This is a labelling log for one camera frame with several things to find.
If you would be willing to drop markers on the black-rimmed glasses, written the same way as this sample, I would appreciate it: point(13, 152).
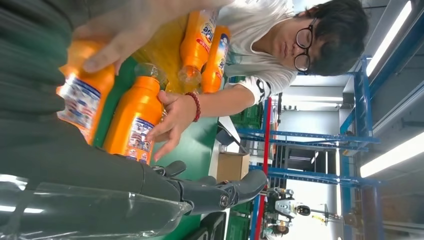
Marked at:
point(303, 38)

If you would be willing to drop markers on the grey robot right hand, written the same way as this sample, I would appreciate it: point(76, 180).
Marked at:
point(82, 172)

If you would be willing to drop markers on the clear plastic cover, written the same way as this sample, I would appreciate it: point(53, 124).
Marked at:
point(99, 215)

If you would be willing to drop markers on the black foam-lined case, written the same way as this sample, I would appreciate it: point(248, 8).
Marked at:
point(215, 228)

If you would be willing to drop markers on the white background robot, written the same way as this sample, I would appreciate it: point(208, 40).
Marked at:
point(291, 208)

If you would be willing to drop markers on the dark tablet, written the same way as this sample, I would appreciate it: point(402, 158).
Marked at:
point(227, 139)

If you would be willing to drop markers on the small white cylinder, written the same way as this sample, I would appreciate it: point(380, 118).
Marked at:
point(223, 148)

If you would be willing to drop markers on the ceiling light strip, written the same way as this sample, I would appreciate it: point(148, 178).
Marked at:
point(391, 155)
point(391, 36)

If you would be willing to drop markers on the person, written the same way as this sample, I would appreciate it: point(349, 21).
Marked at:
point(258, 26)
point(281, 228)

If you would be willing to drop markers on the blue metal rack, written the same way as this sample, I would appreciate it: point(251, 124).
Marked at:
point(314, 136)

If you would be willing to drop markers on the cardboard box with yellow label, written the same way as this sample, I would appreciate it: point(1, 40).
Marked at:
point(232, 167)

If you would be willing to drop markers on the green plastic crate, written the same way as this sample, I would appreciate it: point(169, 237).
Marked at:
point(238, 225)
point(248, 117)

